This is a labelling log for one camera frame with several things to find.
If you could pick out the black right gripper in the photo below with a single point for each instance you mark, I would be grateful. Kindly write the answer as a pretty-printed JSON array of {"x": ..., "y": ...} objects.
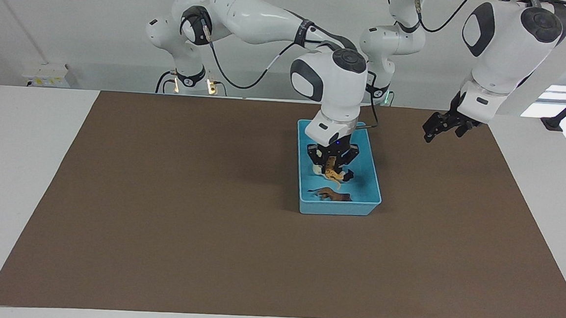
[{"x": 334, "y": 148}]

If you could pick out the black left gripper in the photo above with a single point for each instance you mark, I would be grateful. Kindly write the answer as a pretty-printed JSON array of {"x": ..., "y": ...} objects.
[{"x": 455, "y": 116}]

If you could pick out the orange striped tiger toy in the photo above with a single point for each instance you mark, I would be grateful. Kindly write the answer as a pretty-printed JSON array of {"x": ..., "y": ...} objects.
[{"x": 332, "y": 174}]

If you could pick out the cream white horse toy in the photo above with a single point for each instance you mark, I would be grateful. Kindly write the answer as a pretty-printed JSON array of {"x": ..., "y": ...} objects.
[{"x": 317, "y": 170}]

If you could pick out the black and white panda toy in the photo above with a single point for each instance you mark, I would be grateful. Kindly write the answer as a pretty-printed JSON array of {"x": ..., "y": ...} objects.
[{"x": 349, "y": 176}]

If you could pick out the brown lion toy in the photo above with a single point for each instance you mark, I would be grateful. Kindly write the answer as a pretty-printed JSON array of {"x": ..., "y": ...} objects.
[{"x": 332, "y": 195}]

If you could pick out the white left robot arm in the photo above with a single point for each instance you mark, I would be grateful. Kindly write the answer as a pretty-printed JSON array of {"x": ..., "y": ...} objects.
[{"x": 506, "y": 40}]

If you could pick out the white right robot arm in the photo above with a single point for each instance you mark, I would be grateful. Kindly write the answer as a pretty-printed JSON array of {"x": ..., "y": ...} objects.
[{"x": 252, "y": 14}]

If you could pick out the light blue plastic storage box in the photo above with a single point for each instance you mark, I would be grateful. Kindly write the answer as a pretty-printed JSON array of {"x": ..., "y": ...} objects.
[{"x": 364, "y": 188}]

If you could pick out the brown table mat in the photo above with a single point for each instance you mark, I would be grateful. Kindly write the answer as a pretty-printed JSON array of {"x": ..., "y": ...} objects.
[{"x": 163, "y": 196}]

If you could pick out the white wall power strip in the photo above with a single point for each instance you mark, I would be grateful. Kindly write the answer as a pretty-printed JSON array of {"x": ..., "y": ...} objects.
[{"x": 45, "y": 74}]

